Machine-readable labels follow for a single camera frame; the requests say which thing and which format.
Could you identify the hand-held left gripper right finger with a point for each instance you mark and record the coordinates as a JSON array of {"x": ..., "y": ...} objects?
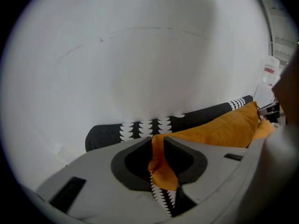
[{"x": 210, "y": 171}]

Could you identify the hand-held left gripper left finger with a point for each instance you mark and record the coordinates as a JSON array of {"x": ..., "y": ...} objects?
[{"x": 98, "y": 176}]

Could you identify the orange cushion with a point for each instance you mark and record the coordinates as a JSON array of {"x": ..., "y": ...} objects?
[
  {"x": 217, "y": 130},
  {"x": 265, "y": 129}
]

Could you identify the person's right forearm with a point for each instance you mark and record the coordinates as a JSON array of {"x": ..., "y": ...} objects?
[{"x": 289, "y": 94}]

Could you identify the person's grey sleeve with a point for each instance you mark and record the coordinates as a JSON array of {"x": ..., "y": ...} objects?
[{"x": 282, "y": 162}]

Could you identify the black electronic device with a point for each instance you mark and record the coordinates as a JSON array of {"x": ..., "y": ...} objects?
[{"x": 271, "y": 112}]

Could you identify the white bottle with red label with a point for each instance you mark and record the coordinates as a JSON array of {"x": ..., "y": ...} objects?
[{"x": 270, "y": 72}]

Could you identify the white window blind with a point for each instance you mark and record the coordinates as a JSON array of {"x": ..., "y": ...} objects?
[{"x": 281, "y": 36}]

